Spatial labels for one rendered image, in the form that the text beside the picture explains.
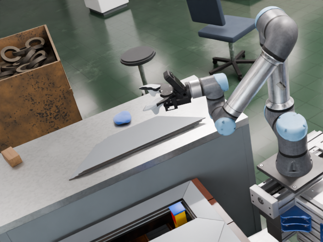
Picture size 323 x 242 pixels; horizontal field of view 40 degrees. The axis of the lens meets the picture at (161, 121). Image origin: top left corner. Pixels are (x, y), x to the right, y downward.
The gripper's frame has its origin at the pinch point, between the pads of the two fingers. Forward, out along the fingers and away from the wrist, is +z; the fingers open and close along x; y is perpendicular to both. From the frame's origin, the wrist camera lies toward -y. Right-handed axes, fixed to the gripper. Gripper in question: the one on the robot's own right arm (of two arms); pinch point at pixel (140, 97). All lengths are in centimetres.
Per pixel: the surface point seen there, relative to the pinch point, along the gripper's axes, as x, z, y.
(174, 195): -2, -3, 60
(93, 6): 564, 73, 211
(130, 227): -15, 20, 61
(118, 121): 43, 18, 44
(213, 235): -32, -16, 56
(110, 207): -3, 28, 57
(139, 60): 204, 5, 111
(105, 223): -11, 31, 59
